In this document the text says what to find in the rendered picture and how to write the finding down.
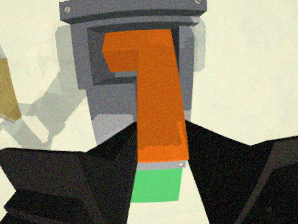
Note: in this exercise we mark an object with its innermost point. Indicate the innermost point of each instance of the orange l-shaped part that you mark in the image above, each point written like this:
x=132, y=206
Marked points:
x=160, y=113

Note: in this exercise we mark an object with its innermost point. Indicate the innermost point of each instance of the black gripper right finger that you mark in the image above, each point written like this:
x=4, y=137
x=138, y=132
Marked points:
x=230, y=175

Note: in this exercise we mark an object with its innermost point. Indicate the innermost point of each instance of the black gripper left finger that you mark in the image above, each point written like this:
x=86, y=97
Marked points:
x=102, y=178

